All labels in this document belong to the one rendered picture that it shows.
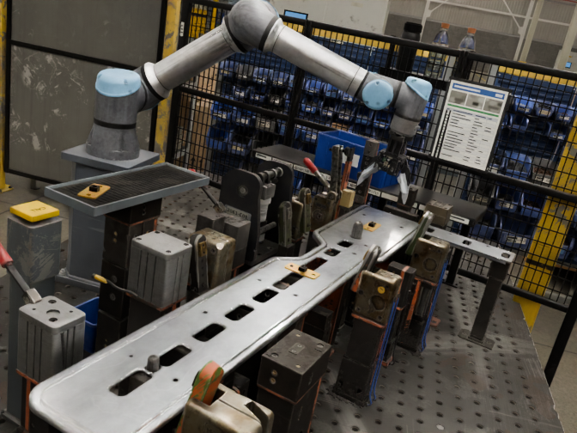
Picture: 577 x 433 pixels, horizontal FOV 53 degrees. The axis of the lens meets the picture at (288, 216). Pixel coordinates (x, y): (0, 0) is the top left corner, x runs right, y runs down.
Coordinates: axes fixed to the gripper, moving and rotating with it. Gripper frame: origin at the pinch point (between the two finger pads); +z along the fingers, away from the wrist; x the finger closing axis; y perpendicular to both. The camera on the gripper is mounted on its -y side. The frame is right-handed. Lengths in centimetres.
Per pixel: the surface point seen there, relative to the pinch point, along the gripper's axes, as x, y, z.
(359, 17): -212, -631, -37
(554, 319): 99, -223, 99
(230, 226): -23, 50, 6
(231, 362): 0, 89, 12
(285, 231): -15.2, 32.2, 9.7
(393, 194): -1.1, -33.5, 7.8
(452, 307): 32, -31, 37
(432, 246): 20.1, 9.6, 5.4
